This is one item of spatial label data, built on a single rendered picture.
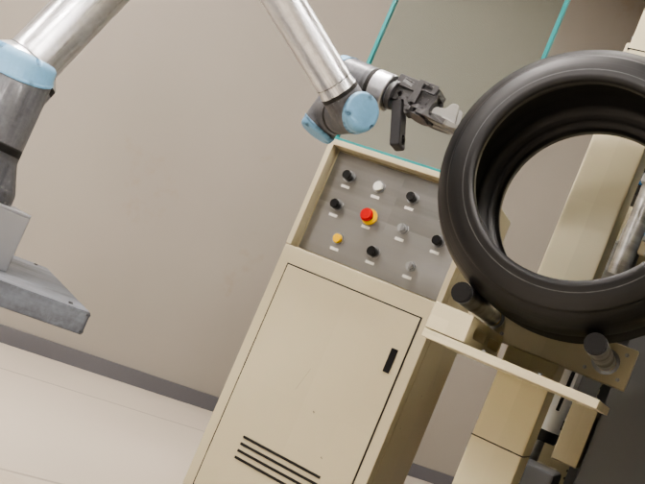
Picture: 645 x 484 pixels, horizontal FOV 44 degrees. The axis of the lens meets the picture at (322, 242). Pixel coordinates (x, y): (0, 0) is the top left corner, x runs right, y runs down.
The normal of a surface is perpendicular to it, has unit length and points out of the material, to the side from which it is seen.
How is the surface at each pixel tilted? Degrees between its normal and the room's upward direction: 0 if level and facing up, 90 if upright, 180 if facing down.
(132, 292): 90
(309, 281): 90
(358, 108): 91
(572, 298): 100
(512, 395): 90
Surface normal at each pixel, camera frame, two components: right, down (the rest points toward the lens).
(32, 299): 0.45, 0.12
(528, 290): -0.44, -0.06
